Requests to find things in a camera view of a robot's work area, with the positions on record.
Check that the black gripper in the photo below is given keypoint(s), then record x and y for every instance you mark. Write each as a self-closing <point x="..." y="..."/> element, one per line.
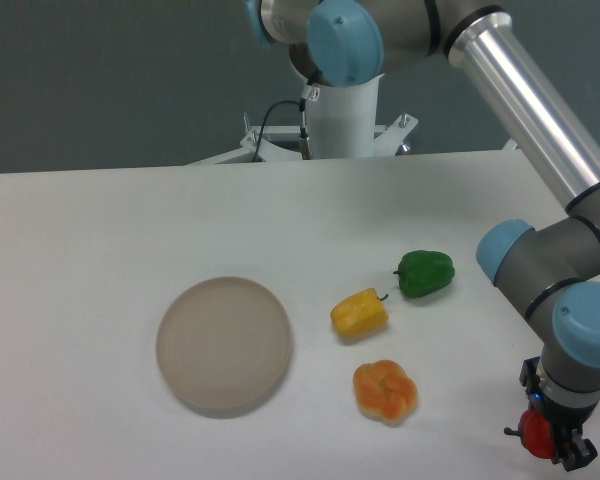
<point x="563" y="410"/>

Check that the red toy pepper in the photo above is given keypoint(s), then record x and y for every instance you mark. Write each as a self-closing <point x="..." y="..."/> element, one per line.
<point x="535" y="434"/>

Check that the silver and grey robot arm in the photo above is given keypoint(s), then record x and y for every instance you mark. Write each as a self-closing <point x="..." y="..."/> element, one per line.
<point x="550" y="276"/>

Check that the green toy pepper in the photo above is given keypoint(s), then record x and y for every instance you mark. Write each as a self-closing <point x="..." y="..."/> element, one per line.
<point x="422" y="272"/>

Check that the yellow toy pepper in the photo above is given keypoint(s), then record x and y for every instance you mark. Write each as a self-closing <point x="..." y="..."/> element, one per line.
<point x="359" y="314"/>

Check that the orange knotted bread roll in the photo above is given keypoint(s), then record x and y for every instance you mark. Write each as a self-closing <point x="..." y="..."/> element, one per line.
<point x="384" y="392"/>

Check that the beige round plate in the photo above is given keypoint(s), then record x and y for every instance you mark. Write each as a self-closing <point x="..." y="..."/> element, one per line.
<point x="223" y="346"/>

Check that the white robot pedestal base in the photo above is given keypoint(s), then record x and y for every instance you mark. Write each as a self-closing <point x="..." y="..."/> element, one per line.
<point x="329" y="122"/>

